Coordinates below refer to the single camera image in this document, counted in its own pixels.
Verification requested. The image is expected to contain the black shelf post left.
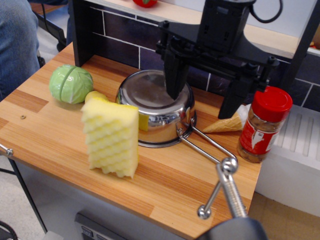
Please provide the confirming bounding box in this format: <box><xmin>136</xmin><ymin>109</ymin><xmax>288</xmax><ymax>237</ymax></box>
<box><xmin>69</xmin><ymin>0</ymin><xmax>96</xmax><ymax>67</ymax></box>

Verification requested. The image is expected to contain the black shelf post right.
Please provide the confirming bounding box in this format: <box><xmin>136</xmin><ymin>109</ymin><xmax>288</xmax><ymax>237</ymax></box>
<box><xmin>279</xmin><ymin>0</ymin><xmax>320</xmax><ymax>92</ymax></box>

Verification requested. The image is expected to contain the yellow ridged sponge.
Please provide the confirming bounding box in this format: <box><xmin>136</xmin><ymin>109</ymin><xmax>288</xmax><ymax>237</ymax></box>
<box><xmin>81</xmin><ymin>97</ymin><xmax>139</xmax><ymax>178</ymax></box>

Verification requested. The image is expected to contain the green toy cabbage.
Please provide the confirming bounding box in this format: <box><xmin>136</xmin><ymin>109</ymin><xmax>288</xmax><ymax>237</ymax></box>
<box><xmin>49</xmin><ymin>64</ymin><xmax>94</xmax><ymax>104</ymax></box>

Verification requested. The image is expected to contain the metal screw clamp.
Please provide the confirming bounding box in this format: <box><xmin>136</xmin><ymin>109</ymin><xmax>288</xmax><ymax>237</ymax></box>
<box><xmin>196</xmin><ymin>157</ymin><xmax>270</xmax><ymax>240</ymax></box>

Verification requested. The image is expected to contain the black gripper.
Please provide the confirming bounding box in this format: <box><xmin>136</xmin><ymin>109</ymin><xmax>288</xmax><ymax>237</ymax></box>
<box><xmin>156</xmin><ymin>0</ymin><xmax>279</xmax><ymax>119</ymax></box>

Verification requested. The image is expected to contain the white radiator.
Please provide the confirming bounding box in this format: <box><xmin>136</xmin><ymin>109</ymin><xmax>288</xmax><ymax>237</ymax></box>
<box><xmin>255</xmin><ymin>105</ymin><xmax>320</xmax><ymax>217</ymax></box>

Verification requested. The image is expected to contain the grey oven control panel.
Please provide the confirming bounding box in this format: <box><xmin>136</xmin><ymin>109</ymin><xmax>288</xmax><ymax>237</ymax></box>
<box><xmin>74</xmin><ymin>213</ymin><xmax>125</xmax><ymax>240</ymax></box>

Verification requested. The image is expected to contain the red lidded spice jar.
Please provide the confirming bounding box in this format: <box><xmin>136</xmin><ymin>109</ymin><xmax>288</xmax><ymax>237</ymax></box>
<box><xmin>237</xmin><ymin>86</ymin><xmax>293</xmax><ymax>163</ymax></box>

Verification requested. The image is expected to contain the toy ice cream cone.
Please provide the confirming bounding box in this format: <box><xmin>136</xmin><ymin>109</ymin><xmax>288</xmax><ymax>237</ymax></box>
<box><xmin>203</xmin><ymin>104</ymin><xmax>251</xmax><ymax>133</ymax></box>

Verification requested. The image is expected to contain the small metal clamp knob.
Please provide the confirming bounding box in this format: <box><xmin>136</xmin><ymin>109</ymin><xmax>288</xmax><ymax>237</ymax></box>
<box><xmin>0</xmin><ymin>144</ymin><xmax>14</xmax><ymax>157</ymax></box>

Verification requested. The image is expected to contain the blue jeans leg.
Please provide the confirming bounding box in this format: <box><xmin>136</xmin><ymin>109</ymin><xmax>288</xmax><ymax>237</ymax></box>
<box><xmin>0</xmin><ymin>0</ymin><xmax>40</xmax><ymax>100</ymax></box>

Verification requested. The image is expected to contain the black cable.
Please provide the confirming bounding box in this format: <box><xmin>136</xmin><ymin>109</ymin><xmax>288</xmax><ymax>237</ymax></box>
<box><xmin>249</xmin><ymin>0</ymin><xmax>284</xmax><ymax>24</ymax></box>

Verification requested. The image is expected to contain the upturned steel pot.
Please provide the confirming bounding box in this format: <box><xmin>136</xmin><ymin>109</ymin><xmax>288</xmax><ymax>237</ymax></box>
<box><xmin>115</xmin><ymin>69</ymin><xmax>238</xmax><ymax>166</ymax></box>

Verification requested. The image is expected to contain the black shelf post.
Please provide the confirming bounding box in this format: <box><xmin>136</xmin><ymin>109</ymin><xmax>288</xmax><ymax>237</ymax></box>
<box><xmin>279</xmin><ymin>0</ymin><xmax>320</xmax><ymax>92</ymax></box>
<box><xmin>69</xmin><ymin>0</ymin><xmax>96</xmax><ymax>67</ymax></box>

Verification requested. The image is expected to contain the yellow toy fruit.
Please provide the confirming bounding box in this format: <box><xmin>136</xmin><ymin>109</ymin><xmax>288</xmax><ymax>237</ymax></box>
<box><xmin>84</xmin><ymin>90</ymin><xmax>108</xmax><ymax>103</ymax></box>

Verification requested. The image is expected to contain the red toy tomato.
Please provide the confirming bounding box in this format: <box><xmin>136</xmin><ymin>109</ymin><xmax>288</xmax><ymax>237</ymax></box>
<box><xmin>133</xmin><ymin>0</ymin><xmax>158</xmax><ymax>8</ymax></box>

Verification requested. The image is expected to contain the light wooden shelf board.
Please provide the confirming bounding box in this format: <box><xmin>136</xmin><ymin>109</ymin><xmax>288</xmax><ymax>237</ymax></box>
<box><xmin>90</xmin><ymin>0</ymin><xmax>301</xmax><ymax>59</ymax></box>

